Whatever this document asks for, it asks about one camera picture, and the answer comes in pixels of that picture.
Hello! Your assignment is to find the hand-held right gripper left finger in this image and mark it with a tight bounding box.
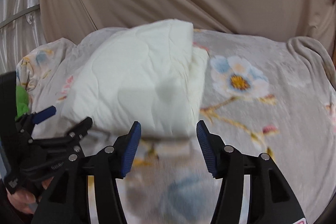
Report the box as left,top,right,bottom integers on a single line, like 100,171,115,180
33,121,142,224

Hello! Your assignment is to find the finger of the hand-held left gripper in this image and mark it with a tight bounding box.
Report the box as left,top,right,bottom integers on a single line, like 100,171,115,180
26,105,57,125
29,117,93,162

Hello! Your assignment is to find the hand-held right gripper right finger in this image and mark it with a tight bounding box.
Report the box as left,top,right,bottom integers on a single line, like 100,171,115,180
196,120,306,224

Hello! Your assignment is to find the white quilted garment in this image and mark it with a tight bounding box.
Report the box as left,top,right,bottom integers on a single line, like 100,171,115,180
61,19,210,139

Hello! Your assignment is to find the person's left hand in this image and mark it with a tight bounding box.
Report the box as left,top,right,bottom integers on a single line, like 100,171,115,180
7,177,53,215

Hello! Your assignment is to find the green cloth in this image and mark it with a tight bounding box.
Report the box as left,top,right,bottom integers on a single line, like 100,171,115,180
15,85,30,121

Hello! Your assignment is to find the grey floral blanket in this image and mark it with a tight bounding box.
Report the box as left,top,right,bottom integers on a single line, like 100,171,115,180
15,27,336,224

